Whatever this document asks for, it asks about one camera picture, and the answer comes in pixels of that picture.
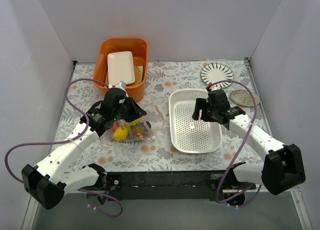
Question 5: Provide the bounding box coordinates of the red toy apple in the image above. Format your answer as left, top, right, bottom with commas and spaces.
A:
110, 122, 120, 133

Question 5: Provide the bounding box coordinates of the clear zip top bag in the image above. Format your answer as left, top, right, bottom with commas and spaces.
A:
103, 103, 166, 143

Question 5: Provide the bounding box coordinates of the brown toy kiwi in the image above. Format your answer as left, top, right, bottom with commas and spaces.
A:
133, 126, 146, 139

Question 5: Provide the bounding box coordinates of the yellow toy mango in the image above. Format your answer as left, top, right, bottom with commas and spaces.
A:
113, 126, 129, 141

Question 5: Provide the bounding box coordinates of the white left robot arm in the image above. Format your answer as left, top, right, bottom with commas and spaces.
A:
21, 87, 147, 210

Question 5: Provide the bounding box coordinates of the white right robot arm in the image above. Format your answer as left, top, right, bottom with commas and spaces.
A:
192, 89, 306, 195

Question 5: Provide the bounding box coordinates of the speckled round coaster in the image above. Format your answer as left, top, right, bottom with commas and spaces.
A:
229, 90, 254, 107

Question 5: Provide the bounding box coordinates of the blue striped round plate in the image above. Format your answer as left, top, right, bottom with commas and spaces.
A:
200, 62, 235, 88

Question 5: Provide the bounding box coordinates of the white perforated plastic basket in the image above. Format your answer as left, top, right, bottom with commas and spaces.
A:
168, 89, 223, 154

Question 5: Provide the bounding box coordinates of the yellow woven tray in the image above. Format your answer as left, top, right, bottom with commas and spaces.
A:
105, 65, 142, 86

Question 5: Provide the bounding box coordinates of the white rectangular plate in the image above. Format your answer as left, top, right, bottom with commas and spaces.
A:
107, 51, 134, 71

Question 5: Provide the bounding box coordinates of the floral patterned table mat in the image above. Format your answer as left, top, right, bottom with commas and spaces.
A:
55, 60, 257, 172

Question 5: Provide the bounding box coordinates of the orange plastic bin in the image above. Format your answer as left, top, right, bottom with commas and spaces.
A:
93, 37, 149, 102

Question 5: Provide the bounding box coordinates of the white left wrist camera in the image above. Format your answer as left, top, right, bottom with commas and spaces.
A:
108, 81, 127, 90

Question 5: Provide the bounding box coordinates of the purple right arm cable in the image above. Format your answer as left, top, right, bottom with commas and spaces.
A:
206, 80, 262, 207

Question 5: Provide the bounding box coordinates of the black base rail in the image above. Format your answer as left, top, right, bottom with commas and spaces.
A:
102, 170, 241, 201

